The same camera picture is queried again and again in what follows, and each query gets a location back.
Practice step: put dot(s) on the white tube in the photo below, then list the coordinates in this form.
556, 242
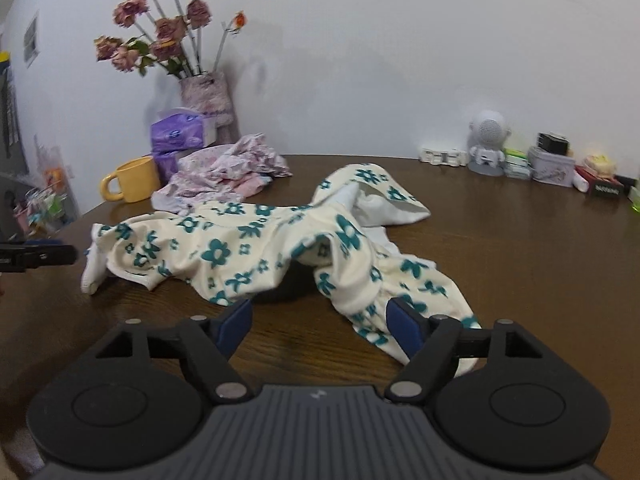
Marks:
582, 182

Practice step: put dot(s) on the grey tin box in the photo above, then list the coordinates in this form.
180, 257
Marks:
550, 167

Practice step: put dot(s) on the dried rose bouquet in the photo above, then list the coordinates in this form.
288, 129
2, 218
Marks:
167, 27

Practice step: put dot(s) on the purple tissue pack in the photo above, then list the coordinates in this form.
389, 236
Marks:
167, 162
175, 130

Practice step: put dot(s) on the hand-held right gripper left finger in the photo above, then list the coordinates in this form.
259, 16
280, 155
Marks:
235, 322

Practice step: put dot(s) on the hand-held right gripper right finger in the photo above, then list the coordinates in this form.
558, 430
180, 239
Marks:
405, 325

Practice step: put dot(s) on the cream green-flowered garment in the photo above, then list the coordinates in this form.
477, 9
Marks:
225, 240

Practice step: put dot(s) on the yellow note pad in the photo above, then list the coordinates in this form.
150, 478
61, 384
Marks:
600, 164

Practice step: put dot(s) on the pink floral garment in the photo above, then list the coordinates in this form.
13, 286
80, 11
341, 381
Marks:
220, 170

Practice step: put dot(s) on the orange rosebud stem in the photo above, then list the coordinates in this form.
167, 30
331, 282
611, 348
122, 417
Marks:
240, 20

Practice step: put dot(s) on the white power strip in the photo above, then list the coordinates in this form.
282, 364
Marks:
442, 157

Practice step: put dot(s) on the black charger block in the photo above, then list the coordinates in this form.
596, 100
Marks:
552, 142

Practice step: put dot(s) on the dark metal rack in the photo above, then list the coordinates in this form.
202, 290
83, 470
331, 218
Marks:
9, 120

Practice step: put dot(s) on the clear cosmetics organizer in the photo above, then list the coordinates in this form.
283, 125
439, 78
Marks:
45, 195

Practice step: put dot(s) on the stack of small white-green boxes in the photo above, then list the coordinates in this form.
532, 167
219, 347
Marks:
515, 165

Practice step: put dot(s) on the dark red labelled box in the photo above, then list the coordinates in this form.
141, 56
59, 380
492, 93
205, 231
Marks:
605, 187

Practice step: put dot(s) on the yellow mug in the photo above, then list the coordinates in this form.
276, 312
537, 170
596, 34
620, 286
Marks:
135, 180

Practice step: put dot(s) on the white robot-shaped speaker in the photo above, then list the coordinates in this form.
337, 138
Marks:
487, 132

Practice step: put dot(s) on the pink mottled vase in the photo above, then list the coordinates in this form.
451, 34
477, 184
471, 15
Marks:
205, 92

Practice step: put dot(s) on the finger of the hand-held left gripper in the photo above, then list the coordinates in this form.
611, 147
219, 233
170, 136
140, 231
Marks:
50, 255

